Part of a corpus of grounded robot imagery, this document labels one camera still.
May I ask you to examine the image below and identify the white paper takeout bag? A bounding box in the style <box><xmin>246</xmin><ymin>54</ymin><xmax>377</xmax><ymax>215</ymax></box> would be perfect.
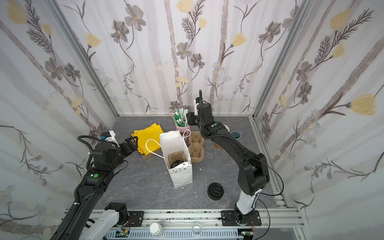
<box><xmin>145</xmin><ymin>130</ymin><xmax>193</xmax><ymax>189</ymax></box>

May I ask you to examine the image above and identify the brown pulp cup carrier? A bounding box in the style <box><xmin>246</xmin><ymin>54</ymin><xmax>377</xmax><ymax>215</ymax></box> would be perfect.
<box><xmin>168</xmin><ymin>151</ymin><xmax>187</xmax><ymax>168</ymax></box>

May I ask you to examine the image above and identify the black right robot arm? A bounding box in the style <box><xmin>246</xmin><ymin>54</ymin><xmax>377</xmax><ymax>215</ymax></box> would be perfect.
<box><xmin>187</xmin><ymin>98</ymin><xmax>277</xmax><ymax>226</ymax></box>

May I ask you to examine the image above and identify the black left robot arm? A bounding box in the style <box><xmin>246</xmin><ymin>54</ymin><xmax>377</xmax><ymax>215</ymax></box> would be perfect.
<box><xmin>51</xmin><ymin>132</ymin><xmax>139</xmax><ymax>240</ymax></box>

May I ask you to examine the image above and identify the yellow paper napkin stack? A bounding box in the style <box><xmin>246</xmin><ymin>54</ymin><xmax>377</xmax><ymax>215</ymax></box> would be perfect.
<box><xmin>131</xmin><ymin>123</ymin><xmax>164</xmax><ymax>156</ymax></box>

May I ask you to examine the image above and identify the brown pulp carrier stack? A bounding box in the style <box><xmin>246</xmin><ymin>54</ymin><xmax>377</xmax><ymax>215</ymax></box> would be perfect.
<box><xmin>188</xmin><ymin>131</ymin><xmax>205</xmax><ymax>163</ymax></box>

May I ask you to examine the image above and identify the pink cup with straws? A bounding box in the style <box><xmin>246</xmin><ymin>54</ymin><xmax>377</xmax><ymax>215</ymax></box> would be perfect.
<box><xmin>173</xmin><ymin>108</ymin><xmax>191</xmax><ymax>141</ymax></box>

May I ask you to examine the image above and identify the stack of paper cups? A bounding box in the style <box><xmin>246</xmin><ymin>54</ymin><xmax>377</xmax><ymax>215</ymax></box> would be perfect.
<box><xmin>214</xmin><ymin>124</ymin><xmax>230</xmax><ymax>150</ymax></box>

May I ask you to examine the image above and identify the teal ceramic cup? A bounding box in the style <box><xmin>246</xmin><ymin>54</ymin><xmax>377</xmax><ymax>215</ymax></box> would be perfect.
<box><xmin>230</xmin><ymin>131</ymin><xmax>242</xmax><ymax>140</ymax></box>

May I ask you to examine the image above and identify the white round knob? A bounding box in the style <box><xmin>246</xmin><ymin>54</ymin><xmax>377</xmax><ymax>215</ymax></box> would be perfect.
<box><xmin>150</xmin><ymin>223</ymin><xmax>164</xmax><ymax>237</ymax></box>

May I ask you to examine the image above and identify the clear glass cup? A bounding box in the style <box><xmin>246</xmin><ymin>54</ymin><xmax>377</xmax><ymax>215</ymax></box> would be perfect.
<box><xmin>192</xmin><ymin>222</ymin><xmax>203</xmax><ymax>236</ymax></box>

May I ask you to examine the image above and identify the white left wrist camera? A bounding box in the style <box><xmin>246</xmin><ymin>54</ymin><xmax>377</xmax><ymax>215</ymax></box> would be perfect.
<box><xmin>99</xmin><ymin>131</ymin><xmax>119</xmax><ymax>147</ymax></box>

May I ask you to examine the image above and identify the white perforated cable tray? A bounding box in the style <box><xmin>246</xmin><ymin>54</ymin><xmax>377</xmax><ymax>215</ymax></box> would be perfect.
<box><xmin>96</xmin><ymin>229</ymin><xmax>244</xmax><ymax>240</ymax></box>

